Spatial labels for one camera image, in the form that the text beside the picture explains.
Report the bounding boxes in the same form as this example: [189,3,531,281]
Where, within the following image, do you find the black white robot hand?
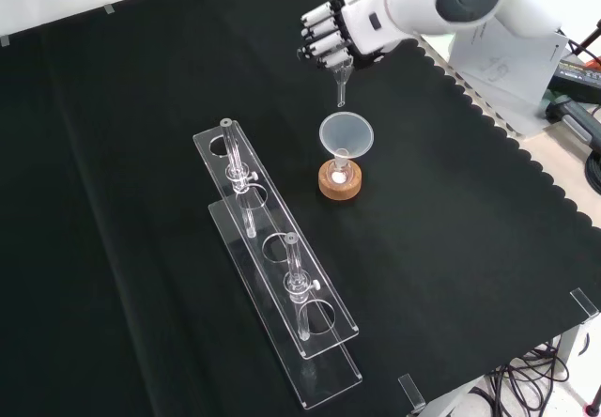
[296,0,408,71]

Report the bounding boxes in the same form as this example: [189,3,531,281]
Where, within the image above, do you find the clear glass weighing funnel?
[328,57,354,109]

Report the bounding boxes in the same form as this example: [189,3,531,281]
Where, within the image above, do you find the translucent plastic funnel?
[318,111,376,167]

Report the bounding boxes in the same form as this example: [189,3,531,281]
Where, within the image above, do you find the small round-bottom glass flask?
[327,151,356,186]

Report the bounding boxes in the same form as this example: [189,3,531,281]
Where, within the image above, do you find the clear acrylic funnel stand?
[192,116,363,411]

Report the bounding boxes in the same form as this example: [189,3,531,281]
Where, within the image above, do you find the white paper booklet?
[448,22,569,103]

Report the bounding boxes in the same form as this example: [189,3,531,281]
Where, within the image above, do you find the black power adapter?
[547,57,601,106]

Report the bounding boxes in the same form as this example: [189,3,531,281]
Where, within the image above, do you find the black tripod leg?
[569,16,601,57]

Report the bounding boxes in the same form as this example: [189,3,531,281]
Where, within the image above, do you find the green black handheld tool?
[544,91,601,155]

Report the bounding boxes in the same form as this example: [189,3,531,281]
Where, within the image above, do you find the black cloth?
[0,0,601,417]

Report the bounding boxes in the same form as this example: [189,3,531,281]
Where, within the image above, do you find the clear acrylic edge clip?
[397,373,426,412]
[569,287,601,325]

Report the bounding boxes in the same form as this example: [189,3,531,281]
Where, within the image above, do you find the grey bench leg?
[553,322,591,380]

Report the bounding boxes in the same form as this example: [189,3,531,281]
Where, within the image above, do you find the cork ring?
[317,159,364,201]

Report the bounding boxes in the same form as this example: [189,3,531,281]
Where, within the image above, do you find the coiled black cable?
[583,150,601,193]

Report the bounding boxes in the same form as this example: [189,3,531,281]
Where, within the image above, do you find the black floor cable bundle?
[483,341,572,417]

